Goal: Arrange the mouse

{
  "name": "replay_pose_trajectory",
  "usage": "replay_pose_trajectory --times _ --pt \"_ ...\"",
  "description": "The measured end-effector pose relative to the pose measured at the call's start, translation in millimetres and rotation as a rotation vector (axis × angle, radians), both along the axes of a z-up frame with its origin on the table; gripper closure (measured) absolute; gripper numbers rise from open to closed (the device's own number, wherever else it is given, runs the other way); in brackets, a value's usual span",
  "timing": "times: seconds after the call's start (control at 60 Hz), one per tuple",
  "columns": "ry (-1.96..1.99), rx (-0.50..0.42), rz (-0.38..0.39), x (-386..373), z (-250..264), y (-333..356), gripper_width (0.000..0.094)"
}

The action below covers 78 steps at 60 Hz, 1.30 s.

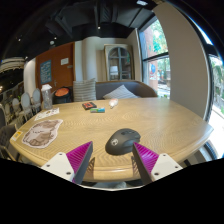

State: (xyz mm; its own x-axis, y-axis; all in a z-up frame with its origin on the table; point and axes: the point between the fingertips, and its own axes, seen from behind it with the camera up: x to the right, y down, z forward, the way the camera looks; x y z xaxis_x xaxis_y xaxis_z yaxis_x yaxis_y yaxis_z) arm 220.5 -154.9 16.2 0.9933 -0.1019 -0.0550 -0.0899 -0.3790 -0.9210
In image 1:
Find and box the arched glass-door cabinet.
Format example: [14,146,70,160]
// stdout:
[103,44,134,82]

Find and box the white tube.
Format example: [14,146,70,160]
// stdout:
[108,97,119,109]

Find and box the beige animal-shaped mouse pad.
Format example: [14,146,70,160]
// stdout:
[21,118,64,149]

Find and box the black computer mouse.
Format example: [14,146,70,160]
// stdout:
[104,128,142,156]

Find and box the small green pack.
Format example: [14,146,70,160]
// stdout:
[89,107,106,114]

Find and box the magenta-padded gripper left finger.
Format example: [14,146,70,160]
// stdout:
[40,140,94,185]

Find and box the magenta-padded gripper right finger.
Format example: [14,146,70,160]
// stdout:
[132,141,184,186]

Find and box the orange-topped round side table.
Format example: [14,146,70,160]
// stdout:
[53,87,72,104]

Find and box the clear white-lidded shaker bottle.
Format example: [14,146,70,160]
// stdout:
[40,83,54,111]

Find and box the blue poster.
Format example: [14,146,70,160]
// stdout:
[39,59,53,85]

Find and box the striped upright cushion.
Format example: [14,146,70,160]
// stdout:
[72,78,97,102]

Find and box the black-framed window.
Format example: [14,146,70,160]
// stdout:
[139,18,172,100]

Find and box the striped flat-lying cushion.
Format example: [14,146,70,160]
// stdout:
[102,84,139,100]

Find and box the group of white chairs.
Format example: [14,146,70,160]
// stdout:
[0,88,43,128]

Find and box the grey curved sofa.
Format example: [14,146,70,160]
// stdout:
[53,79,158,103]

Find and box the dark grey armchair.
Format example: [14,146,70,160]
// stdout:
[0,123,18,162]

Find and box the orange wooden door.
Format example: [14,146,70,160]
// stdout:
[35,42,76,98]

